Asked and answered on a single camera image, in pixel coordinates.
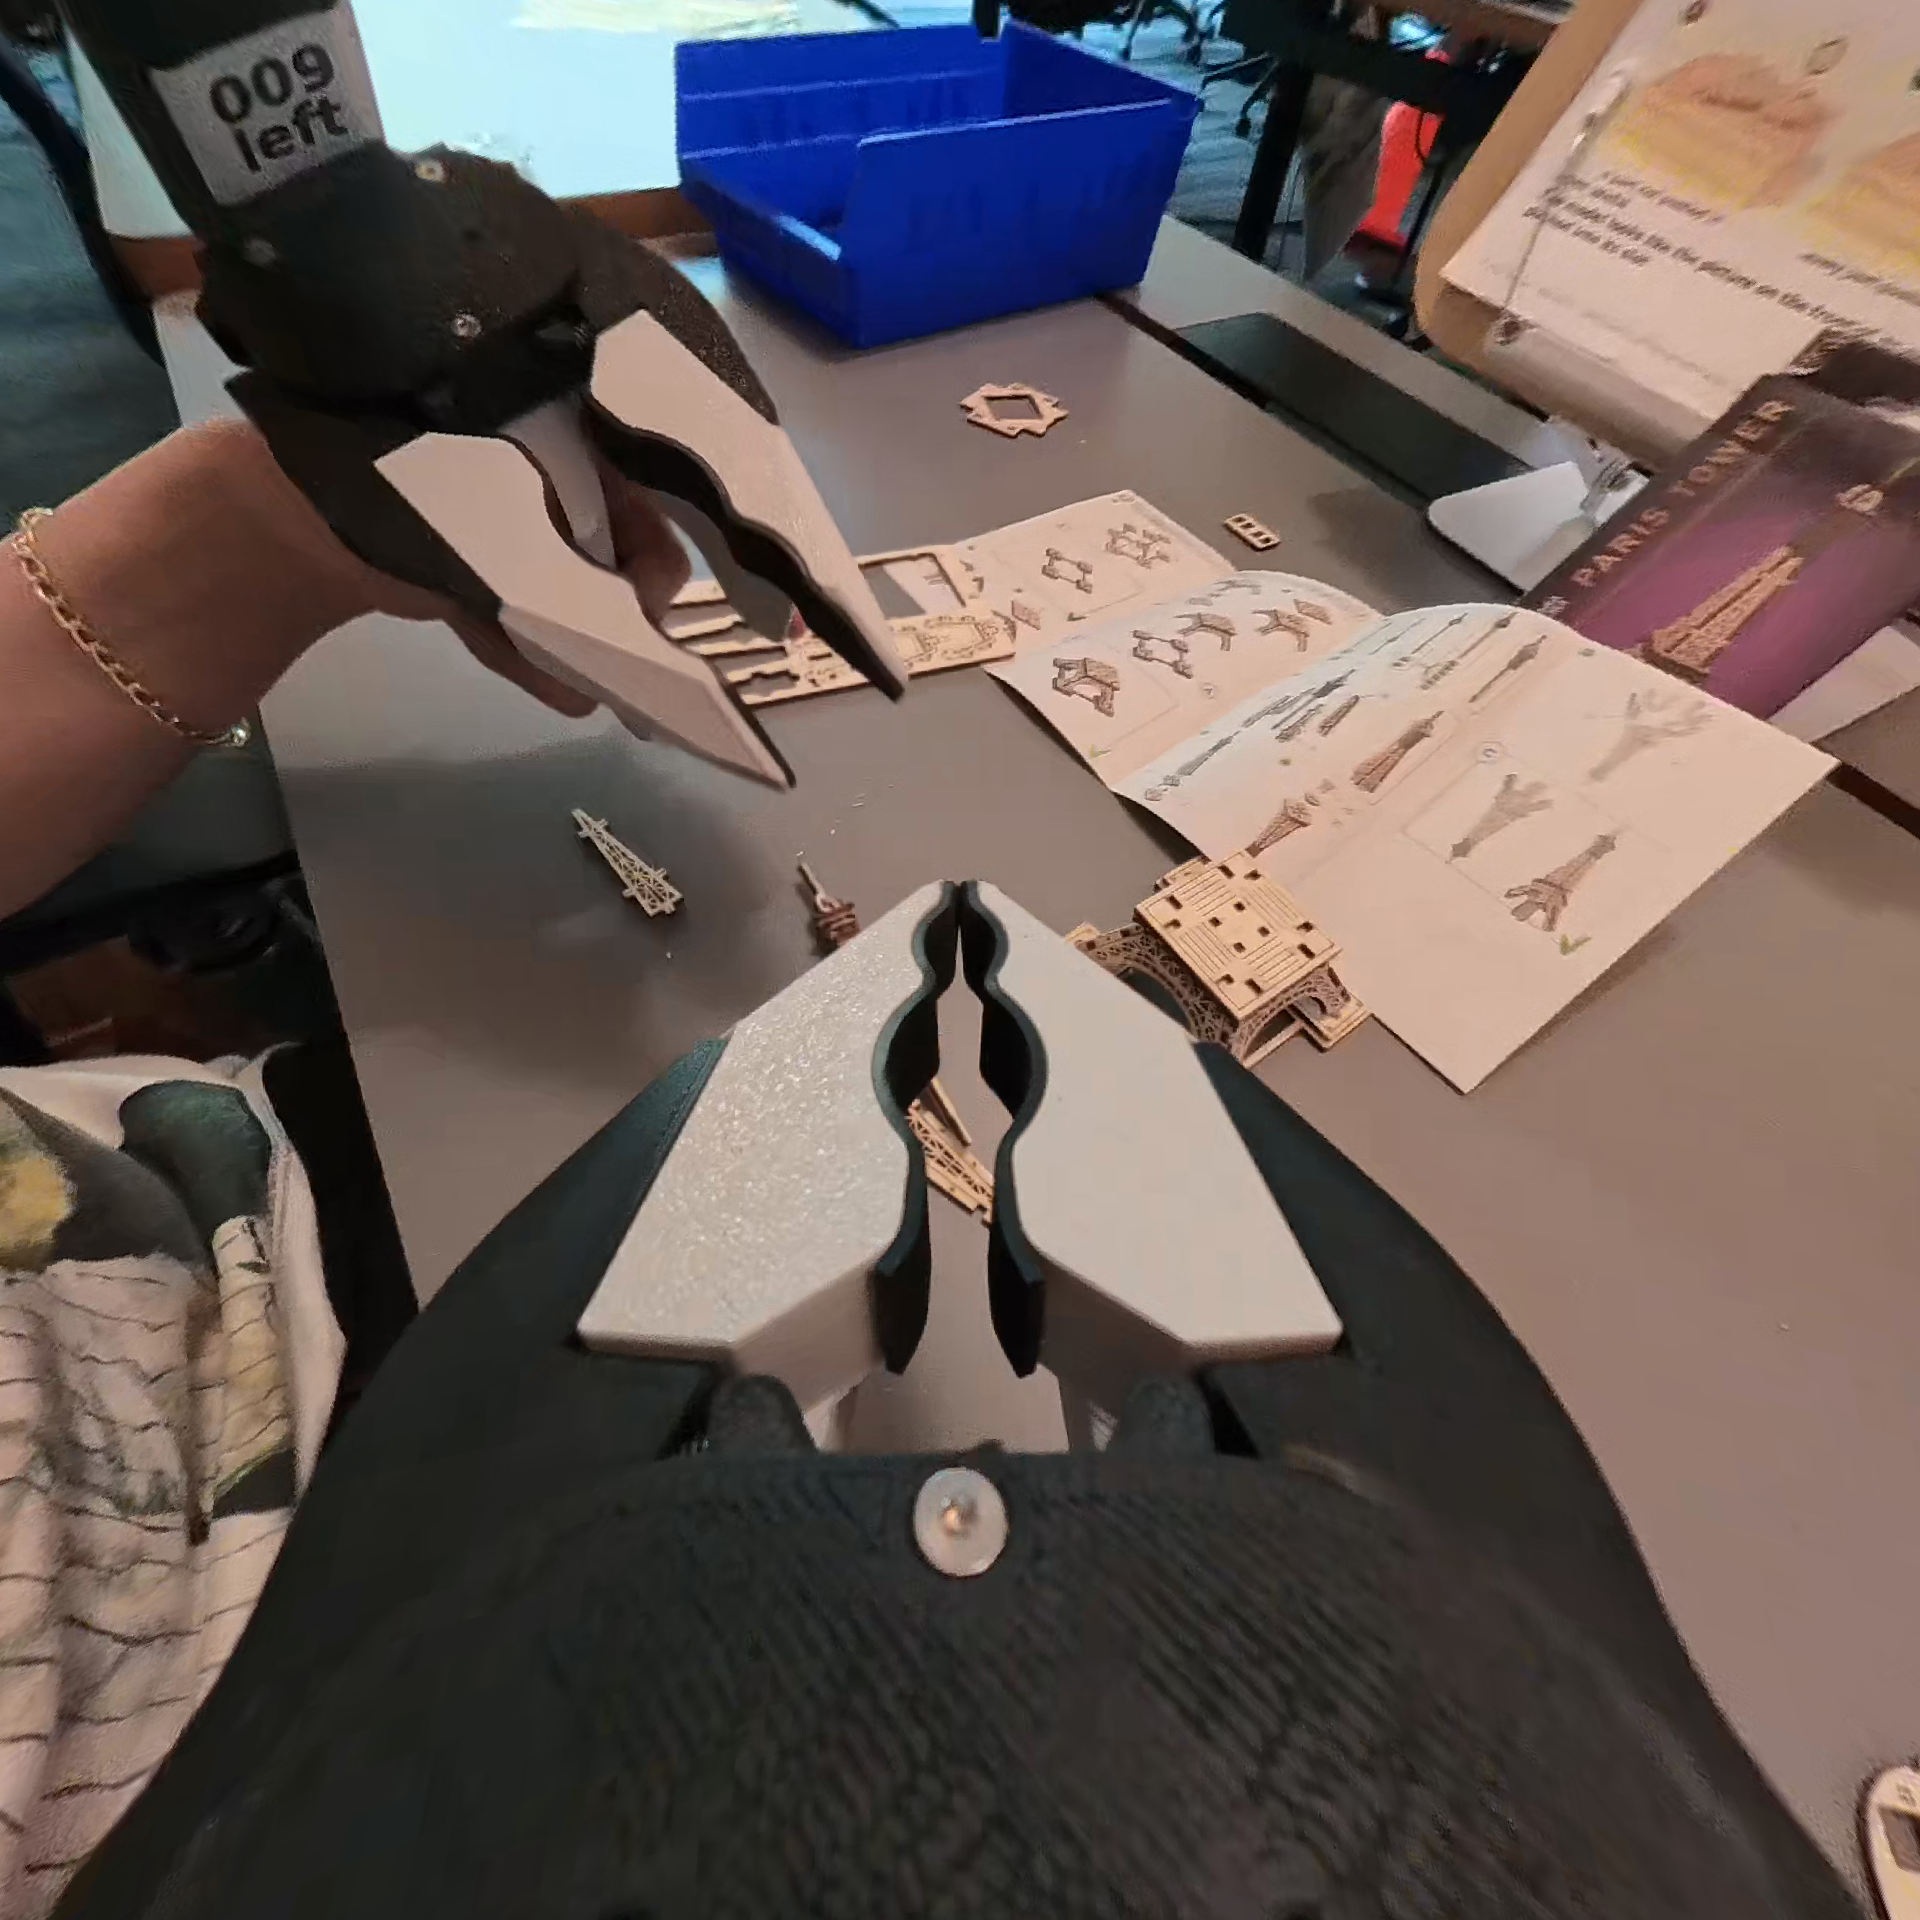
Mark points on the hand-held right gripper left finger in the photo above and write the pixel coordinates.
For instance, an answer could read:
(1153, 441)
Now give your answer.
(749, 1199)

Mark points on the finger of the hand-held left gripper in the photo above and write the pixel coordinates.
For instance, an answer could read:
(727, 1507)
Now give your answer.
(478, 524)
(720, 435)

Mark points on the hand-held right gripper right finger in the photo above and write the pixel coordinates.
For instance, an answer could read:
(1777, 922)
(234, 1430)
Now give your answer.
(1172, 1199)

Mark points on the wooden lattice tower panel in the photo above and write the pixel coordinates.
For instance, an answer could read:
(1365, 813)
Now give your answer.
(961, 1163)
(627, 868)

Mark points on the wooden tower spire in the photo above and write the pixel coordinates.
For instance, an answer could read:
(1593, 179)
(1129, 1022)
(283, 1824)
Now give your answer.
(827, 914)

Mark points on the grey desk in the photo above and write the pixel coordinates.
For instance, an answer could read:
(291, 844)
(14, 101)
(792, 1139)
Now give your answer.
(497, 1016)

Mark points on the person's left hand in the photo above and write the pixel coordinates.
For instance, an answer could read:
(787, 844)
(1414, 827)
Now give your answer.
(283, 570)

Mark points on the wooden tower base model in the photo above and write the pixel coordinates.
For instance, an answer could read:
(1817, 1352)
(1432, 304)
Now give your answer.
(1236, 928)

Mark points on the wooden punch-out sheet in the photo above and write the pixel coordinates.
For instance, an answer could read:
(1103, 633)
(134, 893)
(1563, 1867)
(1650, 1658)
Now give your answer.
(961, 638)

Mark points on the blue plastic bin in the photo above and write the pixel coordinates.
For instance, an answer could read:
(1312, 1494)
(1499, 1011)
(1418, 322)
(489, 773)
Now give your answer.
(975, 223)

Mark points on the folded instruction booklet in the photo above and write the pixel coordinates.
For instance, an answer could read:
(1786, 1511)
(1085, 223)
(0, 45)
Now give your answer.
(1499, 841)

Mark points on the small wooden rectangular piece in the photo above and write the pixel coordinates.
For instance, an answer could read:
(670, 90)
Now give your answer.
(1251, 531)

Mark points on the printed white t-shirt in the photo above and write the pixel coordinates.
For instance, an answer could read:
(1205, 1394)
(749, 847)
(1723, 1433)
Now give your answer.
(107, 1421)

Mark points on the orange bag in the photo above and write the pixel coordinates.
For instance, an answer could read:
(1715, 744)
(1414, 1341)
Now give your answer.
(1397, 164)

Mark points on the white stand base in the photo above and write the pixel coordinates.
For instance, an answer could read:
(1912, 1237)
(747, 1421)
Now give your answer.
(1516, 524)

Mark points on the tan clipboard stand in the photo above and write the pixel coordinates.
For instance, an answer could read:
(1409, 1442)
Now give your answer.
(1499, 194)

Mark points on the purple puzzle box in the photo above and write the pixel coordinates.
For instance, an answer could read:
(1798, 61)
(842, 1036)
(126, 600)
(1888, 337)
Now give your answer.
(1755, 570)

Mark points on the white clip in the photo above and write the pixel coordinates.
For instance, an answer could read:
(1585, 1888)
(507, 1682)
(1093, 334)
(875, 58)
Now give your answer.
(1601, 98)

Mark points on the wooden square frame piece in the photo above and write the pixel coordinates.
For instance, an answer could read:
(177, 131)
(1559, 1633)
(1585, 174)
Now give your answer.
(1014, 411)

